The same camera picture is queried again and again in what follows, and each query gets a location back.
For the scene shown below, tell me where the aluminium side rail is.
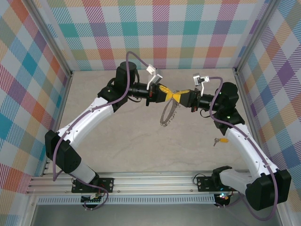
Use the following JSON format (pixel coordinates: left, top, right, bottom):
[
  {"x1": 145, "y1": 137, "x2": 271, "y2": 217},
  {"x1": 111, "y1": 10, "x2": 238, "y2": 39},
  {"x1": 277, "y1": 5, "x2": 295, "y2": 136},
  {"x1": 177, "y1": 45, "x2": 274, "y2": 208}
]
[
  {"x1": 40, "y1": 70, "x2": 75, "y2": 178},
  {"x1": 232, "y1": 67, "x2": 273, "y2": 163}
]

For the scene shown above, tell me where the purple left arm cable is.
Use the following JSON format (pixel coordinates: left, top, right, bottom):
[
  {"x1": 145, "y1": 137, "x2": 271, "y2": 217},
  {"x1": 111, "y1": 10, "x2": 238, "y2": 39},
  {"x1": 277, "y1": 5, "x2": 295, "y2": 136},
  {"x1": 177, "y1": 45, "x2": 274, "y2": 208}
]
[{"x1": 53, "y1": 51, "x2": 151, "y2": 211}]

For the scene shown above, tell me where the grey metal panel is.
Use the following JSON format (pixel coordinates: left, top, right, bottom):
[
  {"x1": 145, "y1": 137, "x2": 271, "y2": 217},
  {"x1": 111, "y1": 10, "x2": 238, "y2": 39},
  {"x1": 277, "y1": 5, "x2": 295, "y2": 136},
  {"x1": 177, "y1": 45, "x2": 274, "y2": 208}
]
[{"x1": 30, "y1": 204, "x2": 283, "y2": 226}]

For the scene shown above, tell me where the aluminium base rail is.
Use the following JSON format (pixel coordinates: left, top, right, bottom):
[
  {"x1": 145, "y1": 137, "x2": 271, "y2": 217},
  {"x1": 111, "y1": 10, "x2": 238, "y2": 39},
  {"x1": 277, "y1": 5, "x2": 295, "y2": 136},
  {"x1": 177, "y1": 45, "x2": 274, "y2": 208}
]
[{"x1": 25, "y1": 170, "x2": 285, "y2": 195}]

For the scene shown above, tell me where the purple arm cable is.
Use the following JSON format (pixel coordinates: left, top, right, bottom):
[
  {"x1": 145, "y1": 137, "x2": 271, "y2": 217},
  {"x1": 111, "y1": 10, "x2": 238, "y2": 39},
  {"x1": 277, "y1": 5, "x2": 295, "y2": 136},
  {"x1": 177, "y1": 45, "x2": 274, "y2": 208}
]
[
  {"x1": 53, "y1": 51, "x2": 151, "y2": 211},
  {"x1": 208, "y1": 76, "x2": 278, "y2": 222}
]

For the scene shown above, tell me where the white slotted cable duct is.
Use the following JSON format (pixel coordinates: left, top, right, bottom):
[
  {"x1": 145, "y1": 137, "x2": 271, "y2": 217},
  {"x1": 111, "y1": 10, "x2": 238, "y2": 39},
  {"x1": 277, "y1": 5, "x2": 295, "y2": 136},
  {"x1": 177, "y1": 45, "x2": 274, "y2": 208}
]
[{"x1": 37, "y1": 194, "x2": 216, "y2": 205}]

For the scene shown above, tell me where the metal wire keyring with chain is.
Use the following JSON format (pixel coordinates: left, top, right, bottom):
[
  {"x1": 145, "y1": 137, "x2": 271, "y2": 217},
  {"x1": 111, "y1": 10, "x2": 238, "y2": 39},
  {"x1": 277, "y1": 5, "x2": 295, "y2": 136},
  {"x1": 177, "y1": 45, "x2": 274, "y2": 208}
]
[{"x1": 159, "y1": 97, "x2": 181, "y2": 128}]

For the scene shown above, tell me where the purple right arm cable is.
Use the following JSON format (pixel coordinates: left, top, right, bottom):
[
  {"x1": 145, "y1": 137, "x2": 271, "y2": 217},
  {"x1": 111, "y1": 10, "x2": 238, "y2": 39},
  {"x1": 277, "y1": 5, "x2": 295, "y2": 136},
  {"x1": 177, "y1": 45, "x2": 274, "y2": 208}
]
[{"x1": 208, "y1": 76, "x2": 278, "y2": 222}]

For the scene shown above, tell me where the aluminium frame post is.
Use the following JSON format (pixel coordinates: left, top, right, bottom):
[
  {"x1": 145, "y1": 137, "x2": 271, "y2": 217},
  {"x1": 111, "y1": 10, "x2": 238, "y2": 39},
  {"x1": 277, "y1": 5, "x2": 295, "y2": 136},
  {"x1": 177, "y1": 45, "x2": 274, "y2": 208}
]
[
  {"x1": 232, "y1": 0, "x2": 282, "y2": 74},
  {"x1": 27, "y1": 0, "x2": 74, "y2": 78}
]

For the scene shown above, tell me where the key with yellow head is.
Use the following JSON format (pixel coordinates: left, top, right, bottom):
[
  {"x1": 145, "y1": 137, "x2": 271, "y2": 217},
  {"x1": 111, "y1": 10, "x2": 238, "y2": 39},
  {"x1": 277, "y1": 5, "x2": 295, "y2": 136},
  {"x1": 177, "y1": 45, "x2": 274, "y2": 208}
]
[{"x1": 213, "y1": 137, "x2": 230, "y2": 147}]

